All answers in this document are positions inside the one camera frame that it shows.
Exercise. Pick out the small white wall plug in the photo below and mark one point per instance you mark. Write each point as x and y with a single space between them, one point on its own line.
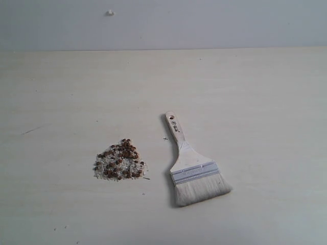
110 13

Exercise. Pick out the pile of pellets and grains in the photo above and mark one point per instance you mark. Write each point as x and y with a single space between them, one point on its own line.
120 161

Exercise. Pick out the wooden paint brush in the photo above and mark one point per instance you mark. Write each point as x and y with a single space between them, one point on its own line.
196 178

